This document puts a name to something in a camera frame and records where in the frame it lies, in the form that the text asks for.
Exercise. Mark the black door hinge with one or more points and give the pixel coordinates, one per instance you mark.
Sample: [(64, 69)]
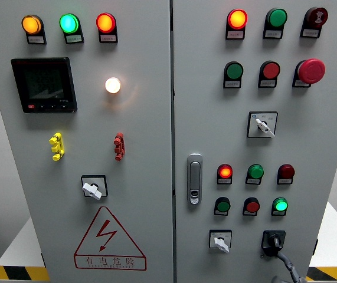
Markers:
[(315, 247), (43, 260)]

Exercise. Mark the black yellow striped tape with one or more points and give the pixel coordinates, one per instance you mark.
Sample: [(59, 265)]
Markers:
[(333, 274), (17, 273)]

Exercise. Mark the small black label plate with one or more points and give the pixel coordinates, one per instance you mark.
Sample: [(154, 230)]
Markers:
[(220, 213), (252, 181), (36, 39), (224, 181), (284, 181), (249, 213), (299, 83), (235, 34), (266, 83), (310, 33), (108, 38), (73, 38), (272, 34), (278, 213), (232, 84)]

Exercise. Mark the small green indicator lamp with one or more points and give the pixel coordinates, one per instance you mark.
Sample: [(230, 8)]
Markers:
[(255, 171), (280, 204)]

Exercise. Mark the small red push button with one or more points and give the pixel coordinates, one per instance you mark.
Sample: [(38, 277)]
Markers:
[(252, 206)]

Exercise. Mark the small green push button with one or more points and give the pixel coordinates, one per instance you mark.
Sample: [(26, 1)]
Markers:
[(223, 205)]

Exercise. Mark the small red indicator lamp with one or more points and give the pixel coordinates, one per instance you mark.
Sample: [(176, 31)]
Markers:
[(286, 171), (225, 172)]

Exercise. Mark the pale grey cabinet door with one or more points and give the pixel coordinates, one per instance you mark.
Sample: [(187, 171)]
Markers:
[(144, 132), (304, 141)]

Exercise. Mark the silver door lock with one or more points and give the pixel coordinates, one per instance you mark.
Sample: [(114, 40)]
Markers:
[(194, 179)]

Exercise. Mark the red warning triangle sign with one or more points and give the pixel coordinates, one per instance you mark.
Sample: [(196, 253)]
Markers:
[(105, 233)]

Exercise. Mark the large red stop button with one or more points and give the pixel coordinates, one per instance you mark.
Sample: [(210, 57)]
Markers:
[(312, 71)]

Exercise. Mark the large red push button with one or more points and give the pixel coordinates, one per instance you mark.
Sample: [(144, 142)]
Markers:
[(271, 70)]

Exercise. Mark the large green push button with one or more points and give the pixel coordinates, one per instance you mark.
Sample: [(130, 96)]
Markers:
[(234, 70)]

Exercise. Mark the large green indicator lamp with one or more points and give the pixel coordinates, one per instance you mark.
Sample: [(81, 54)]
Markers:
[(68, 23), (277, 18)]

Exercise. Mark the dark red buzzer lamp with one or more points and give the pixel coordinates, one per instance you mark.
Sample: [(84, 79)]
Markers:
[(317, 17)]

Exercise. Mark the large red indicator lamp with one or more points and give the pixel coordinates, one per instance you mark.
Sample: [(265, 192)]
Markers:
[(105, 23), (237, 19)]

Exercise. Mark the white round lamp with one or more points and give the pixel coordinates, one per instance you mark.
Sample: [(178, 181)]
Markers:
[(112, 85)]

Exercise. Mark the black digital display meter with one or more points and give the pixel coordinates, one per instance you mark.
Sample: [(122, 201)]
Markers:
[(43, 85)]

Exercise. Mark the large yellow indicator lamp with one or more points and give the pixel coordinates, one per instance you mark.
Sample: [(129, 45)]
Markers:
[(31, 24)]

